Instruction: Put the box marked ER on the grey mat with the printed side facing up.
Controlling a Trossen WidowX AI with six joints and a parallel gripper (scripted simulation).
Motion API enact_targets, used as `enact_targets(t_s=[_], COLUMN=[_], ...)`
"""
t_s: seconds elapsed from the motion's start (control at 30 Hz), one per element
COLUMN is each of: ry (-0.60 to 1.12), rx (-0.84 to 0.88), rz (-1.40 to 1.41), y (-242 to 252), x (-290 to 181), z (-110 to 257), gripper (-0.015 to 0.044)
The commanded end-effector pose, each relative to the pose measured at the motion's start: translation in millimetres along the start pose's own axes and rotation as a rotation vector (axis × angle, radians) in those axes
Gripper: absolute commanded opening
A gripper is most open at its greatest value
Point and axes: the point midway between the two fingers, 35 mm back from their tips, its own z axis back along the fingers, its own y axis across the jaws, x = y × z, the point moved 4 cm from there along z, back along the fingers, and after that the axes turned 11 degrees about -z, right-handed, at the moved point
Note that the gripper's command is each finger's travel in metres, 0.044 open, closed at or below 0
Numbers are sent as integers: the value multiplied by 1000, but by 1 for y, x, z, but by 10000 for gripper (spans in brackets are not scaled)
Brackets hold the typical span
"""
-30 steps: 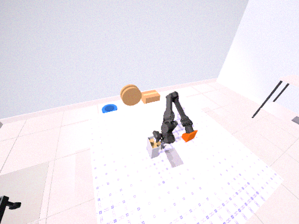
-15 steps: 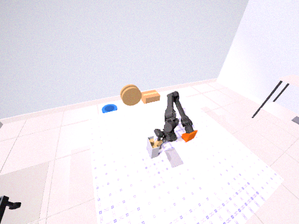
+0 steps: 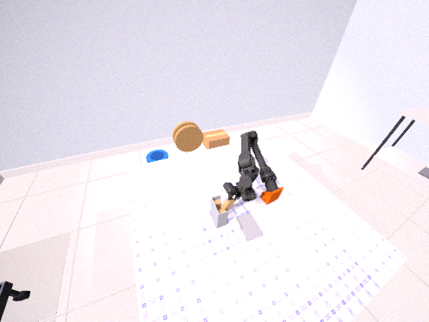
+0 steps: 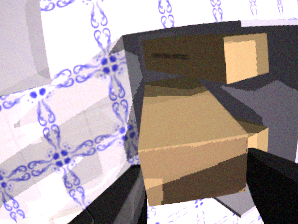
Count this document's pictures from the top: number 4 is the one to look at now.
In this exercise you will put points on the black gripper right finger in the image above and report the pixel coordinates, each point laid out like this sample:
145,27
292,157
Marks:
273,184

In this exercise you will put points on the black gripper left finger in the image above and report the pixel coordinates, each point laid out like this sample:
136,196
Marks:
123,202

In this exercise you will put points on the grey open bin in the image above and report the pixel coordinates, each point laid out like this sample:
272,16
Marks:
270,99

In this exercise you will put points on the tan cardboard box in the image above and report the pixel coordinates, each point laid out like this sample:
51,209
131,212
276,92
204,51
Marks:
190,147
258,134
215,57

